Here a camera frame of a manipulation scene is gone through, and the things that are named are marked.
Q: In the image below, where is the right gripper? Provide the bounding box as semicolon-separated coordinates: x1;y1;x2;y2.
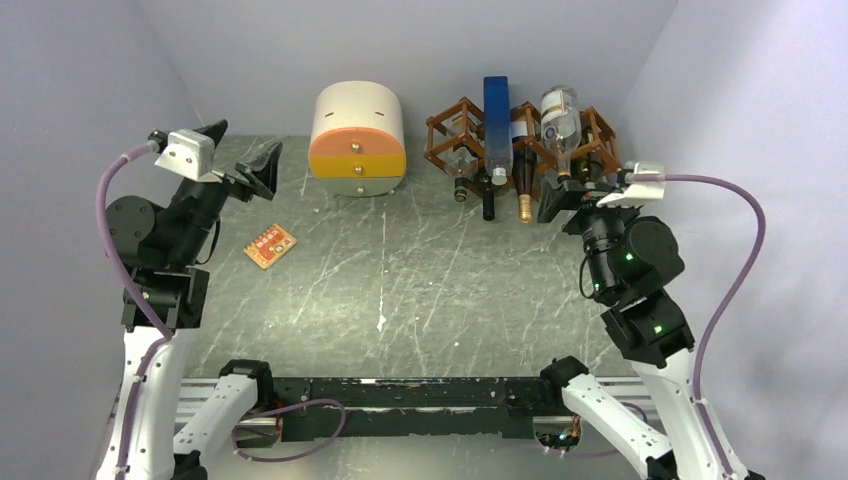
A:
536;175;638;296

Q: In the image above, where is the clear round glass bottle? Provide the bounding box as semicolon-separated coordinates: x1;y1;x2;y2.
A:
541;85;582;183

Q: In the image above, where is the blue square bottle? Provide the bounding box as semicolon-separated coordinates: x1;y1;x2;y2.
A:
483;76;512;186

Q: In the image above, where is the clear square bottle black cap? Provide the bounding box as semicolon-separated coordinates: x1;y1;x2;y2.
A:
446;140;478;202

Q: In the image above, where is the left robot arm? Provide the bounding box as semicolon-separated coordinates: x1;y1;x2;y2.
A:
95;120;282;479

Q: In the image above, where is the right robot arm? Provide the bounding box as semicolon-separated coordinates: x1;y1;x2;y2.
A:
538;180;761;479

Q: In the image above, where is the green bottle silver neck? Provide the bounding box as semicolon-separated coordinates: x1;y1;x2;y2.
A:
570;121;602;183

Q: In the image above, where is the dark bottle black neck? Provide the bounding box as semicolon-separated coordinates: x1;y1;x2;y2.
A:
480;174;496;222

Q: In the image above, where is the brown bottle gold foil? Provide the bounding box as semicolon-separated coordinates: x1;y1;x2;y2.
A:
510;107;535;224

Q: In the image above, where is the brown wooden wine rack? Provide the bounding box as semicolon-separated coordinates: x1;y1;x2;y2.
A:
424;97;622;202

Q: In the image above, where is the orange snack packet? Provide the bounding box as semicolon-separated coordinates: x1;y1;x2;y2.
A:
243;224;297;270

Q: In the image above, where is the cream drawer cabinet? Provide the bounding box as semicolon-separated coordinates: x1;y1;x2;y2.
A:
308;80;407;198

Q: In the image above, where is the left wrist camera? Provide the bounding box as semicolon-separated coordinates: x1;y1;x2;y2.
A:
155;129;221;183

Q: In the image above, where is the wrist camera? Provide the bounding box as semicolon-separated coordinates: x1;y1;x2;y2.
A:
596;162;666;208
155;129;221;183

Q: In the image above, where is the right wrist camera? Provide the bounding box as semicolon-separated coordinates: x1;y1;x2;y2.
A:
596;162;666;208

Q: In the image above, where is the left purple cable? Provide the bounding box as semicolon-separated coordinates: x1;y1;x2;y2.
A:
95;143;175;480

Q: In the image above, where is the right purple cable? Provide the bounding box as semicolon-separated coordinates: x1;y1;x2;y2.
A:
632;172;768;478

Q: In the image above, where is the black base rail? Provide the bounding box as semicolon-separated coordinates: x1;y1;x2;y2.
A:
109;376;664;442

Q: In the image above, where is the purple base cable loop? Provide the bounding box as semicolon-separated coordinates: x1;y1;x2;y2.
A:
230;398;348;464

